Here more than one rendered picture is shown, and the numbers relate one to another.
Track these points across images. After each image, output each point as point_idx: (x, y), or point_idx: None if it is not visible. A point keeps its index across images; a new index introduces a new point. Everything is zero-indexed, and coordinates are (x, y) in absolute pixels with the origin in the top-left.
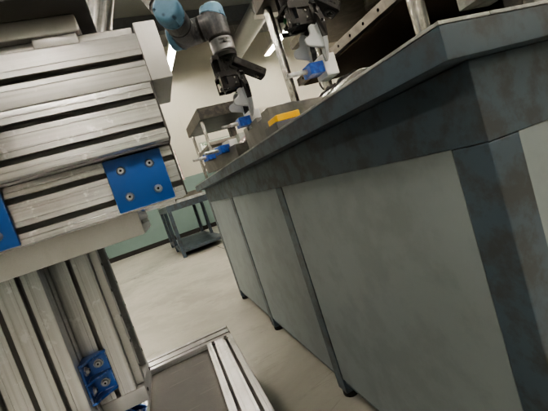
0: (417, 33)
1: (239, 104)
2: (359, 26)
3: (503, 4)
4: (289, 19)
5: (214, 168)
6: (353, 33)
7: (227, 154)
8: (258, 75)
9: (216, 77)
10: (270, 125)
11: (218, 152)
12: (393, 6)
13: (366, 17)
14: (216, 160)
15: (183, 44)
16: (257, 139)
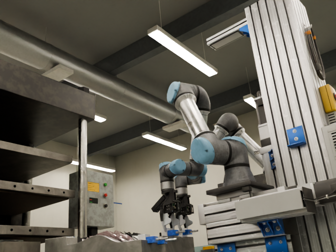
0: (85, 225)
1: (178, 223)
2: (28, 187)
3: (91, 234)
4: (192, 210)
5: (148, 251)
6: (19, 187)
7: (159, 246)
8: (159, 210)
9: (175, 201)
10: (212, 248)
11: (165, 242)
12: (54, 196)
13: (37, 187)
14: (151, 245)
15: (180, 174)
16: (177, 247)
